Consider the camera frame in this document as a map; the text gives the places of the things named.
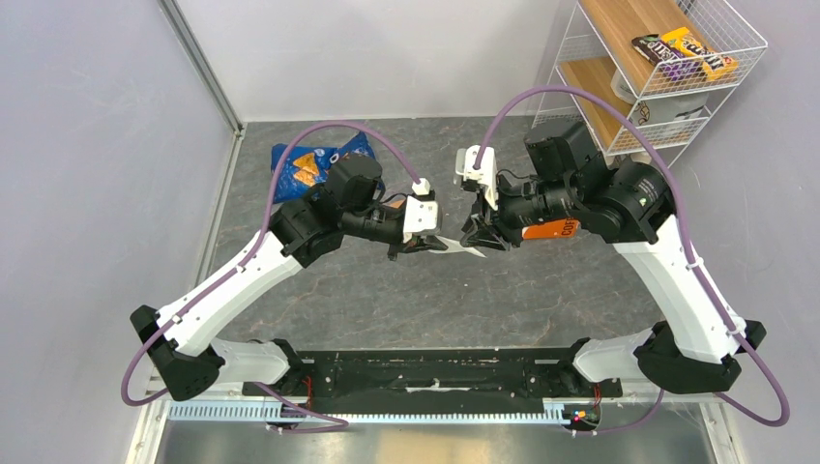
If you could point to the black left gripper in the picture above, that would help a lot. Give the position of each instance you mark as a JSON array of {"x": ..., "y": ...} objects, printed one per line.
[{"x": 416, "y": 245}]

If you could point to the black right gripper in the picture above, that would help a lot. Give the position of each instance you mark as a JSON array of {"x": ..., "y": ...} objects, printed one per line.
[{"x": 486, "y": 227}]

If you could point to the white paper coffee filter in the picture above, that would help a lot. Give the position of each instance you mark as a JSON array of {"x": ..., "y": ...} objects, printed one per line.
[{"x": 458, "y": 248}]

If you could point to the orange coffee filter box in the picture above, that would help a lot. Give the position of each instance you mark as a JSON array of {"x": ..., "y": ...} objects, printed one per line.
[{"x": 555, "y": 229}]

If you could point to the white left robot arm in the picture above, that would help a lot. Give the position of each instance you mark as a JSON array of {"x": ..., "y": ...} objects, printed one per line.
[{"x": 182, "y": 338}]

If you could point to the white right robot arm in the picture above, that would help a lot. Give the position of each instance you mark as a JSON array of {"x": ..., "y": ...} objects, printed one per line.
[{"x": 693, "y": 349}]

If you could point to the white coffee bag on shelf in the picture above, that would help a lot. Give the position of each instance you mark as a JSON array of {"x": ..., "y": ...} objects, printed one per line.
[{"x": 657, "y": 111}]

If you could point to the blue Doritos chip bag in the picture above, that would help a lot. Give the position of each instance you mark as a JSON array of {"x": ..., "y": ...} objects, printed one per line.
[{"x": 307, "y": 166}]

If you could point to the brown M&M candy bag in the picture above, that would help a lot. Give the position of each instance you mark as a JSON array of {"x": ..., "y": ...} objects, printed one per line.
[{"x": 672, "y": 62}]

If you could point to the yellow M&M candy bag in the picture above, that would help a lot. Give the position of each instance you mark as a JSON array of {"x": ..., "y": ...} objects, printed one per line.
[{"x": 712, "y": 65}]

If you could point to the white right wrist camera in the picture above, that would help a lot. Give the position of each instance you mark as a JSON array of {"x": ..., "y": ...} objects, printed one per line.
[{"x": 482, "y": 179}]

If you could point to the white wire shelf rack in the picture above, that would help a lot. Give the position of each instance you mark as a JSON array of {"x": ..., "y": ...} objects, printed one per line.
[{"x": 596, "y": 42}]

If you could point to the aluminium frame rail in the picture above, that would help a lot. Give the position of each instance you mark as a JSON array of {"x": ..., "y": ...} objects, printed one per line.
[{"x": 189, "y": 42}]

